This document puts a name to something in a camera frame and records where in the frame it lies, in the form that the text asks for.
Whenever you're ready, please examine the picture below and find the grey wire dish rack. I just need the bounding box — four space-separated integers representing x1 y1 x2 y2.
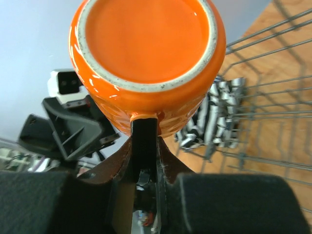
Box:
166 0 312 220

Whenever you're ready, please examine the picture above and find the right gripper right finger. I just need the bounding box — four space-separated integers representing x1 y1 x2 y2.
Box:
158 138 311 234

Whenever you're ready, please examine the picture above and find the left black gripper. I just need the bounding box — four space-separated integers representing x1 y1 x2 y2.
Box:
18 95 119 161

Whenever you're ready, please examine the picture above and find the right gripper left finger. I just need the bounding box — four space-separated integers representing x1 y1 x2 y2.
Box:
0 140 135 234

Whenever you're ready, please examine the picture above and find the black white striped cloth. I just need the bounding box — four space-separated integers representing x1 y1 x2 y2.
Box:
174 77 246 150

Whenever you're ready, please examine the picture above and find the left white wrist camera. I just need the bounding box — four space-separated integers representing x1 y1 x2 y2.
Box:
47 69 87 104

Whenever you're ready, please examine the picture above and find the orange ceramic mug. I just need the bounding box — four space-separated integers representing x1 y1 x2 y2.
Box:
68 0 227 183

